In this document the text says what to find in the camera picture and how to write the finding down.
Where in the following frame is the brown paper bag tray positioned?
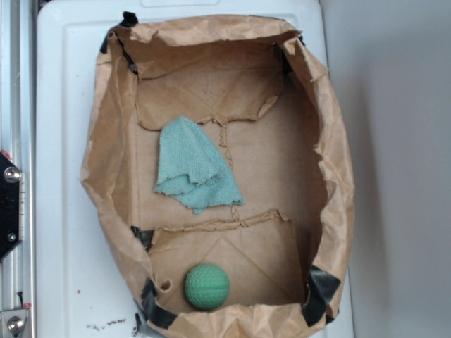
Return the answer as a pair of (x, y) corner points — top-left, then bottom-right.
(81, 13), (354, 337)

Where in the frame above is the green dimpled ball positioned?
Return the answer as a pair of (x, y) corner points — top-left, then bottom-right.
(185, 264), (230, 311)

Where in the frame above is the black mounting bracket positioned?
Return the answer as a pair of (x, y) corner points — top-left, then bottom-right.
(0, 151), (22, 262)

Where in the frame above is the light blue cloth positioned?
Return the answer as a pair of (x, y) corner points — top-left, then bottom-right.
(154, 116), (244, 215)

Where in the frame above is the aluminium frame rail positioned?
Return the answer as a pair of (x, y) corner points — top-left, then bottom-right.
(1, 1), (39, 337)

